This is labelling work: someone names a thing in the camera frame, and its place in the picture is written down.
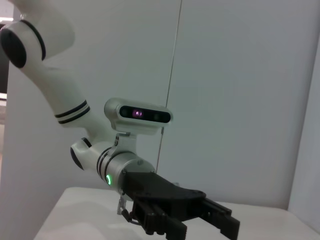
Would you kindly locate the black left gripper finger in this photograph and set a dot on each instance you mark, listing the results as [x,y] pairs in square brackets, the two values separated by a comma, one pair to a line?
[222,220]
[160,222]

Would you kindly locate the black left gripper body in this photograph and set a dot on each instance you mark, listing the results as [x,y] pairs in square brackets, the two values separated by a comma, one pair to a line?
[162,192]

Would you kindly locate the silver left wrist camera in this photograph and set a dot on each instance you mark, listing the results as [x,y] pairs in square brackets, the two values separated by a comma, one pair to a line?
[145,115]

